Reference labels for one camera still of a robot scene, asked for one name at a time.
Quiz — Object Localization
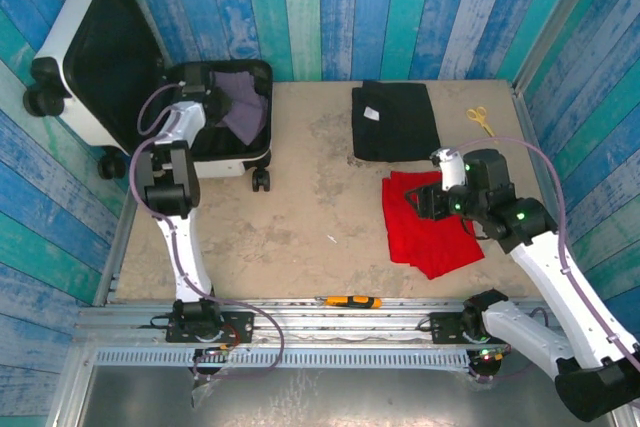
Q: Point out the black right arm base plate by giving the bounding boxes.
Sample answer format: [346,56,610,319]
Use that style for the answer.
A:
[429,311,511,346]

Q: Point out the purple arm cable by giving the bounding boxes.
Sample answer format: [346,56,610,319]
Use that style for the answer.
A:
[128,81,286,378]
[449,136,640,383]

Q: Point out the purple garment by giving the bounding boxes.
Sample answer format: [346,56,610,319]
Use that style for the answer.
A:
[212,71,269,145]

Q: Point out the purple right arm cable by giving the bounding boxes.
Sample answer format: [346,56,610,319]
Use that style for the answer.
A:
[449,136,640,383]

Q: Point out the aluminium rail frame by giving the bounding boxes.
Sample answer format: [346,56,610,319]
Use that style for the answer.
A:
[74,296,566,348]

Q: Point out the yellow scissors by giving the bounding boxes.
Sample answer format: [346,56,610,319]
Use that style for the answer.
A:
[466,106,498,143]

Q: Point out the white hardshell suitcase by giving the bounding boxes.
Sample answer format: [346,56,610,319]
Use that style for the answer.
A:
[23,0,275,193]

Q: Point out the red garment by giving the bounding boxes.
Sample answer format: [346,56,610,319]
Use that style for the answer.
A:
[381,170,486,281]

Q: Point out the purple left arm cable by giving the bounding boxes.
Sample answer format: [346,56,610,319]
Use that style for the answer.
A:
[128,81,286,378]

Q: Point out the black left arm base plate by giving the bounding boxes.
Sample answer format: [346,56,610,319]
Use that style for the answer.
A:
[165,310,255,344]

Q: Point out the metal sheet tray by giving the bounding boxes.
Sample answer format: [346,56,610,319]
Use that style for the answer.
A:
[74,364,616,421]

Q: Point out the grey slotted cable duct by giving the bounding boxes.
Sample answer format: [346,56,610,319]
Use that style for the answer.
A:
[94,349,474,368]

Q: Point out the aluminium table side rail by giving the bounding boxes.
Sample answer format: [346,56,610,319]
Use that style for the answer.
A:
[512,81,571,248]
[94,191,136,306]

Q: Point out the aluminium corner post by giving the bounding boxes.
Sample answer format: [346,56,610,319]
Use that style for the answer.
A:
[513,0,612,93]

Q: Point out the orange and black utility knife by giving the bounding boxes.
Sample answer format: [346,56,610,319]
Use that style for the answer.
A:
[322,295,383,310]

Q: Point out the black garment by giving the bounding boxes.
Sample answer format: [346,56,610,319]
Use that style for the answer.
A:
[351,79,442,164]

